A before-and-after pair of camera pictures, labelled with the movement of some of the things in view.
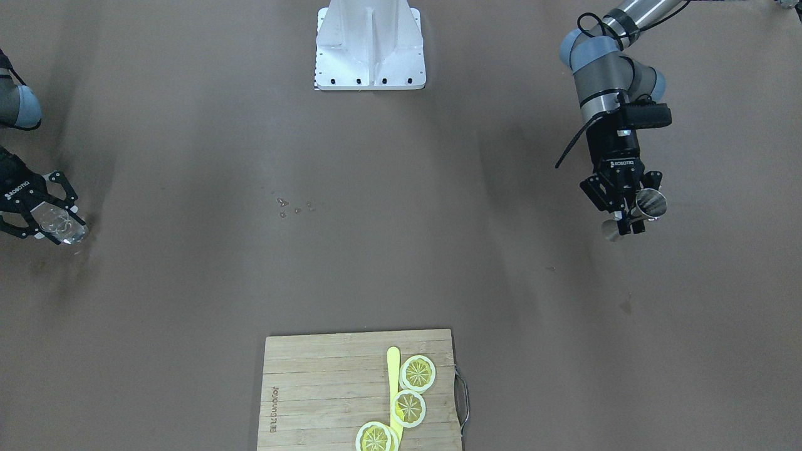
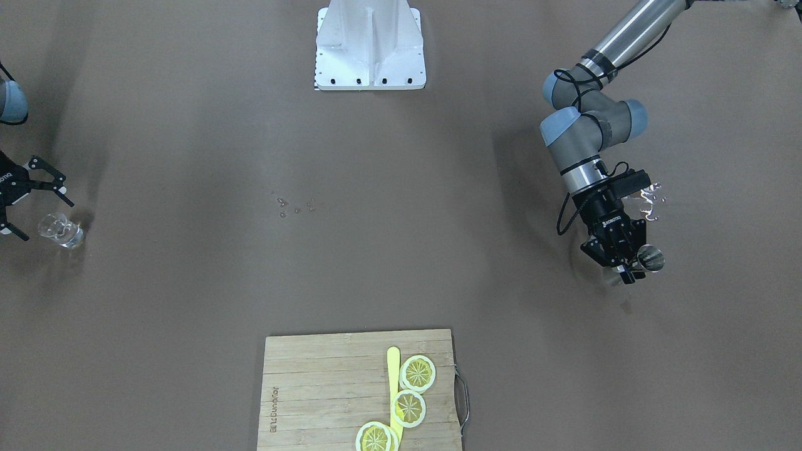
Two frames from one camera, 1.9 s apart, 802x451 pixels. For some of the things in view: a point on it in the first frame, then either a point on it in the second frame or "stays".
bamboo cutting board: [319, 389] stays
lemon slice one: [416, 374] stays
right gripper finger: [34, 230] to [7, 228]
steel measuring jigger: [649, 203] to [650, 258]
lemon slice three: [376, 436] stays
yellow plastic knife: [393, 373] stays
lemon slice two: [408, 408] stays
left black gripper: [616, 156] to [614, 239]
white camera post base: [369, 45] stays
